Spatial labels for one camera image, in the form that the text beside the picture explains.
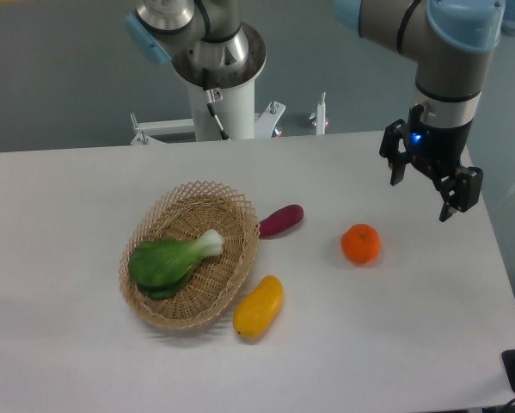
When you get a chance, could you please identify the orange mandarin fruit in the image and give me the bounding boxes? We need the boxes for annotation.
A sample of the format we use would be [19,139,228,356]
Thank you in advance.
[340,224,382,265]

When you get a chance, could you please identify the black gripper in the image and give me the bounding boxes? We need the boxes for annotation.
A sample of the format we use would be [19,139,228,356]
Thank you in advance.
[379,104,484,222]

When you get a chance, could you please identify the white levelling foot bracket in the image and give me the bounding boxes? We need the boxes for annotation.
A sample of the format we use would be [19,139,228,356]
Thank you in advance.
[309,91,329,135]

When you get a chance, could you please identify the woven wicker basket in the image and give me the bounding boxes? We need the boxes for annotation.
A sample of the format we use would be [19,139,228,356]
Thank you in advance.
[119,181,260,330]

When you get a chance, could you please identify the green bok choy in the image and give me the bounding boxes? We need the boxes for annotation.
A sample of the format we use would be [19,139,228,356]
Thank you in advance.
[128,229,224,300]

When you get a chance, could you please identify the yellow mango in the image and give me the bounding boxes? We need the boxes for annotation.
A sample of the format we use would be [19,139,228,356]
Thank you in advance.
[233,274,284,341]

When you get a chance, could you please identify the purple sweet potato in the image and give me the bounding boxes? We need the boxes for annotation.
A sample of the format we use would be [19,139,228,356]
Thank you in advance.
[260,204,304,238]

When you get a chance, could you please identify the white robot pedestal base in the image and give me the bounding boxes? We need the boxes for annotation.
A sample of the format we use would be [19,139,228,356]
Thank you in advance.
[129,23,287,146]

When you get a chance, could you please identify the black cable on pedestal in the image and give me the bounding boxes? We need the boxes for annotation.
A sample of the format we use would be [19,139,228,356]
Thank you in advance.
[201,68,231,141]

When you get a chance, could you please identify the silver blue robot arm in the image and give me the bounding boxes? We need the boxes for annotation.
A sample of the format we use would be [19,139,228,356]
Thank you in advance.
[125,1,505,220]

